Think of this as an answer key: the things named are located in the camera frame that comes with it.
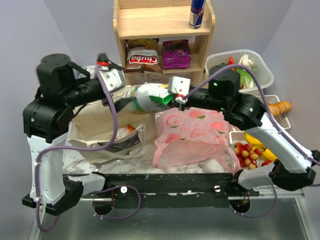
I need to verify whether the green white food packet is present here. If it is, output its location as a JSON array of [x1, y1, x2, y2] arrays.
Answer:
[[122, 83, 173, 114]]

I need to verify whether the canvas tote bag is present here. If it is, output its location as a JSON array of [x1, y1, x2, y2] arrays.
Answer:
[[68, 100, 157, 162]]

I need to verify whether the pink plastic grocery bag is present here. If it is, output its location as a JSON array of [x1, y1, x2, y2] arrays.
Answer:
[[153, 108, 240, 174]]

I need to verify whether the red chili pepper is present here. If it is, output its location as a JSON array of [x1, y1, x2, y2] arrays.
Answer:
[[228, 56, 235, 71]]

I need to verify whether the red lychee fruit bunch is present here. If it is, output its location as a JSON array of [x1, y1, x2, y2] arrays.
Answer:
[[233, 142, 263, 170]]

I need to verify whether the Fox's fruit candy bag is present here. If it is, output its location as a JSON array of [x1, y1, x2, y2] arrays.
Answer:
[[115, 124, 136, 141]]

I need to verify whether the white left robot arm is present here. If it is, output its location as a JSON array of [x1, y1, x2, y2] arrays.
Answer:
[[22, 53, 126, 216]]

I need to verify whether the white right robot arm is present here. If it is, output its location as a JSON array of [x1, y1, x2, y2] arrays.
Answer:
[[168, 64, 320, 196]]

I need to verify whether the green bok choy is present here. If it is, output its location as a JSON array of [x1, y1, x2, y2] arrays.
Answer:
[[235, 67, 254, 89]]

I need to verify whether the purple snack bag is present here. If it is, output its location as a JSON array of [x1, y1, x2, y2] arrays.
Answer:
[[162, 39, 192, 70]]

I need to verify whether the Chuba cassava chips bag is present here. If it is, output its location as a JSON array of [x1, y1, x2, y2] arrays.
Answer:
[[124, 38, 163, 74]]

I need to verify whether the white garlic bulb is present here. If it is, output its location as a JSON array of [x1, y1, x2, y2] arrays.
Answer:
[[238, 54, 258, 74]]

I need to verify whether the silver open-end wrench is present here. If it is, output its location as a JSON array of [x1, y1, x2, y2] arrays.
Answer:
[[89, 160, 116, 172]]

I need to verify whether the white vegetable basket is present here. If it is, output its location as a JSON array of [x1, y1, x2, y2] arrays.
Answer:
[[203, 49, 274, 89]]

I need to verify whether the yellow banana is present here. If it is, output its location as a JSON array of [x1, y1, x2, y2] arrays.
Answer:
[[244, 132, 263, 147]]

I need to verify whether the white tray with bread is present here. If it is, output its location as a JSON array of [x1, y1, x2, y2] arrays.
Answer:
[[265, 95, 291, 130]]

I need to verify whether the yellow bell pepper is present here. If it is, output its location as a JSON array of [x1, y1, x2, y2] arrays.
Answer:
[[260, 148, 277, 162]]

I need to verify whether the Red Bull can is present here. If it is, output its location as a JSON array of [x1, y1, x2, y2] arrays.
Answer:
[[188, 0, 206, 29]]

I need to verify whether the white tray with fruit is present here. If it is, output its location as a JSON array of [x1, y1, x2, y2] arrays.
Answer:
[[229, 131, 277, 170]]

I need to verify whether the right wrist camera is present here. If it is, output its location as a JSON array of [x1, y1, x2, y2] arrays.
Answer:
[[168, 76, 191, 105]]

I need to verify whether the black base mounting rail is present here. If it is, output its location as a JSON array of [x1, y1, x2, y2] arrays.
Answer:
[[86, 173, 259, 209]]

